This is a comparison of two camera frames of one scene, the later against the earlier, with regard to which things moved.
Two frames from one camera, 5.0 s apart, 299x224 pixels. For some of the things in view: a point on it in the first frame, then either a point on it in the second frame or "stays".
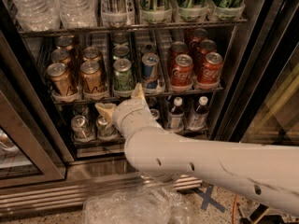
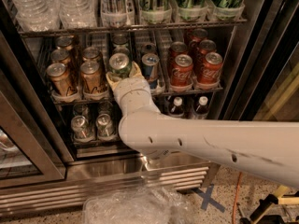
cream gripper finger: [138, 92] to [135, 71]
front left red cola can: [181, 72] stays
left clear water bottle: [36, 7] stays
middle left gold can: [60, 56] stays
